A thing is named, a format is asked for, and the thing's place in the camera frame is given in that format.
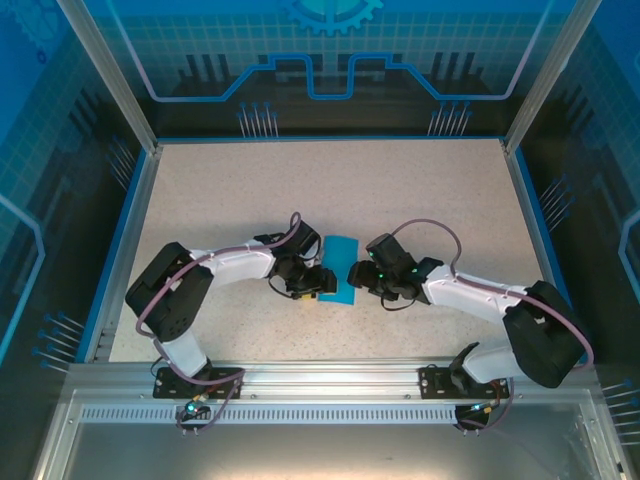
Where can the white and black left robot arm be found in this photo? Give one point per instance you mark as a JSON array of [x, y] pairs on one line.
[[240, 267]]

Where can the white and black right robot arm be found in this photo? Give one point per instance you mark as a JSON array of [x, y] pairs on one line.
[[465, 295]]

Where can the grey metal sheet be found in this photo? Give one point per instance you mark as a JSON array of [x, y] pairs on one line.
[[325, 455]]

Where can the aluminium crossbeam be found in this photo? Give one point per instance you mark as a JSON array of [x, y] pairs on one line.
[[330, 380]]

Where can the slotted aluminium strip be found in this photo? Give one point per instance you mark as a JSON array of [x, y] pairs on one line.
[[325, 415]]

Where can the blue table edge strip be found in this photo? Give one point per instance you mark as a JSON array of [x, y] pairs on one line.
[[330, 138]]

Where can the connector module with green light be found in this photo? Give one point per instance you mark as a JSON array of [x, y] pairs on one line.
[[192, 409], [477, 409]]

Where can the blue printed side panel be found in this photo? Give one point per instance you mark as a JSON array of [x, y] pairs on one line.
[[40, 150], [600, 150]]

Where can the printed panel with gear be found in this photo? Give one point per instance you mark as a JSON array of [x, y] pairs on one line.
[[330, 30]]

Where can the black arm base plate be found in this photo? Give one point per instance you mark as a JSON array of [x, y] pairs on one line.
[[435, 382], [225, 382]]

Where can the blue side rail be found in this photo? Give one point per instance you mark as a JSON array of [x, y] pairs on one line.
[[536, 225]]

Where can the aluminium side rail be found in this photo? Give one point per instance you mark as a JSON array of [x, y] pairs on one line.
[[125, 255]]

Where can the aluminium frame post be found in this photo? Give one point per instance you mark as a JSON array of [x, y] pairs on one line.
[[124, 90], [536, 90]]

